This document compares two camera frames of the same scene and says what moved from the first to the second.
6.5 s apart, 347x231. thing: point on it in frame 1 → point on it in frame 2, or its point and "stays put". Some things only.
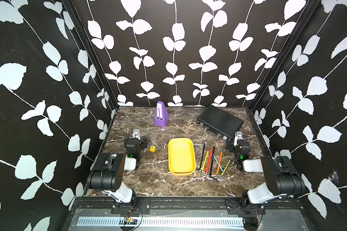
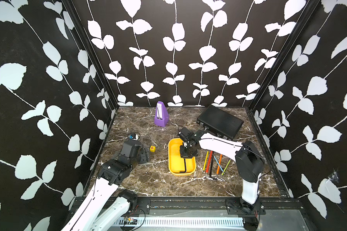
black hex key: x=202 y=156 → x=185 y=167
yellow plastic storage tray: x=181 y=156 stays put
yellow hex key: x=205 y=161 stays put
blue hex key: x=218 y=163 stays put
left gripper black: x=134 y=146 → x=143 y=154
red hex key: x=207 y=166 stays put
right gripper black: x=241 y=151 → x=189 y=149
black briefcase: x=217 y=122 stays put
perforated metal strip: x=165 y=222 stays put
